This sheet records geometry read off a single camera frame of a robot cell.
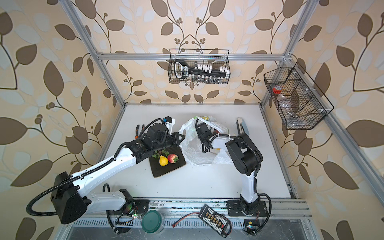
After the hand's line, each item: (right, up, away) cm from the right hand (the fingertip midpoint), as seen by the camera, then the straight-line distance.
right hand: (206, 134), depth 100 cm
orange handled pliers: (-48, -2, +2) cm, 48 cm away
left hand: (-11, +2, -26) cm, 28 cm away
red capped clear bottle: (+42, +28, -12) cm, 51 cm away
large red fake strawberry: (-21, -13, -14) cm, 28 cm away
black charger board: (+3, -38, -31) cm, 49 cm away
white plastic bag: (-9, -8, -11) cm, 17 cm away
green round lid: (-25, -33, -38) cm, 57 cm away
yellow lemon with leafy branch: (-26, -14, -14) cm, 33 cm away
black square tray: (-29, -20, -15) cm, 38 cm away
